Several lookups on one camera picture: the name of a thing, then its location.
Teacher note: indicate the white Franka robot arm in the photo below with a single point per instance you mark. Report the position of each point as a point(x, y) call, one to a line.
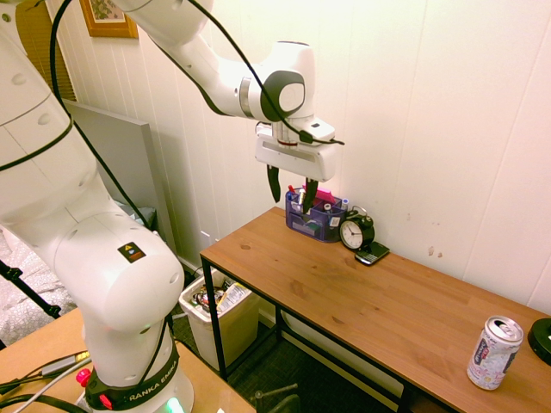
point(129, 275)

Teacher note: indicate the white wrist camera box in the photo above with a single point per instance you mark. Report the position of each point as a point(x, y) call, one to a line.
point(320, 128)

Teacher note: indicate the black mobile phone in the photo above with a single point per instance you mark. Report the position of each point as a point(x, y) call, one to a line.
point(373, 254)

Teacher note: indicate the light wooden robot table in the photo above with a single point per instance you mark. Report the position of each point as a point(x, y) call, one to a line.
point(34, 344)

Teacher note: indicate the wooden framed picture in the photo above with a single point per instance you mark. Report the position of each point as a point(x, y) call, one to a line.
point(113, 30)

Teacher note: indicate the wooden table with black frame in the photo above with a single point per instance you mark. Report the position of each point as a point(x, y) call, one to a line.
point(344, 292)

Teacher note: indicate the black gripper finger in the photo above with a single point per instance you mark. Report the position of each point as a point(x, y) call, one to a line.
point(273, 183)
point(310, 193)

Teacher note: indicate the dark brown snack wrapper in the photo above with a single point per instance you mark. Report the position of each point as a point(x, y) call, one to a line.
point(202, 297)

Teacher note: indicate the white blue glue bottle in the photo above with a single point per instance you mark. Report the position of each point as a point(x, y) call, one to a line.
point(301, 197)

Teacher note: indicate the blue capped pen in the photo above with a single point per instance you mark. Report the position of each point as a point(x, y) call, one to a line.
point(344, 202)

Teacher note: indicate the pink sticky notes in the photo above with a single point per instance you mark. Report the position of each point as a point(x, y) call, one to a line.
point(326, 198)

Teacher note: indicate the grey flat board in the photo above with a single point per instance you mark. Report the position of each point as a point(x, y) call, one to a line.
point(125, 155)

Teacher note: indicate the brown window blind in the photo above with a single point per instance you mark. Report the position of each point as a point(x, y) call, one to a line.
point(46, 60)

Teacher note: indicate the white patterned bed blanket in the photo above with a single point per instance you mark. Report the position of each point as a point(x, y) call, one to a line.
point(17, 310)

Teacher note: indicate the blue mesh desk organizer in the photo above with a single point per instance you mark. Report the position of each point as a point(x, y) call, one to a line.
point(299, 224)

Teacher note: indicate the white floral drink can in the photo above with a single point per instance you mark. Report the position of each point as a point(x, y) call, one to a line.
point(495, 357)

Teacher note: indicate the black round lamp base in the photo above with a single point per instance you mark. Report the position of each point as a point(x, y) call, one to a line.
point(541, 340)

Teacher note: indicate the white plastic trash bin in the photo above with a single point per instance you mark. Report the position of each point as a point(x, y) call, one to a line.
point(237, 329)

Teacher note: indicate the red capped pen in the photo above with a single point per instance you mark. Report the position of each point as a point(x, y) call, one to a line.
point(292, 189)

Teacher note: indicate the black tripod stand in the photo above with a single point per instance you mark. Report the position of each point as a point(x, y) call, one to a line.
point(30, 293)

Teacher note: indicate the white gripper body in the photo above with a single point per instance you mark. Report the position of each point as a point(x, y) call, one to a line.
point(297, 160)

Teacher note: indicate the pale teal cloth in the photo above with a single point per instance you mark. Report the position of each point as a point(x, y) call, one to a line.
point(144, 214)

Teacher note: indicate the black alarm clock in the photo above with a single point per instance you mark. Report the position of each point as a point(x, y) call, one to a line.
point(353, 234)

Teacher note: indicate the yellow white snack bag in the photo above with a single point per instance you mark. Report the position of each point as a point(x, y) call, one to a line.
point(233, 295)

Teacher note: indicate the red round button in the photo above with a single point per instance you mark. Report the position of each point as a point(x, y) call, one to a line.
point(83, 377)

